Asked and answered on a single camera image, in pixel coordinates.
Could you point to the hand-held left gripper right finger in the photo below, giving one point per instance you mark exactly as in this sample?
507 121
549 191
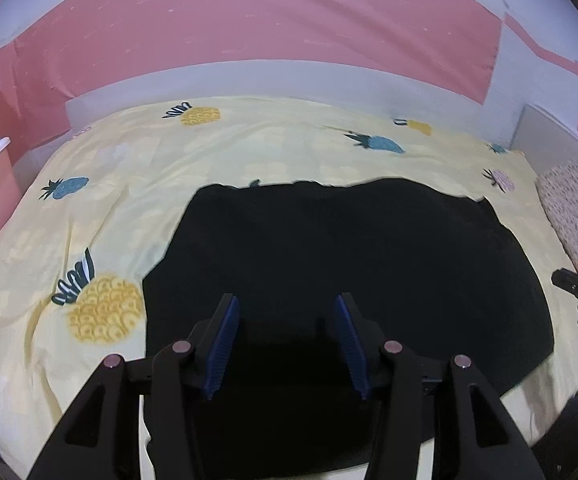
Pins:
351 345

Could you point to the yellow pineapple print bed sheet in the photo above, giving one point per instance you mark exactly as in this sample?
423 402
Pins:
119 185

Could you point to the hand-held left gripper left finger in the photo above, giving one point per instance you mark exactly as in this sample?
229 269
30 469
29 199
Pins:
224 345

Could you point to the pink floral pillow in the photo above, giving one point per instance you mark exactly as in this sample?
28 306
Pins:
576 215

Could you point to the black garment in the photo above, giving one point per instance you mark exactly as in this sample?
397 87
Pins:
344 245

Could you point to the white bed frame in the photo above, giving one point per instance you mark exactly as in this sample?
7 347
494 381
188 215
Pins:
279 82

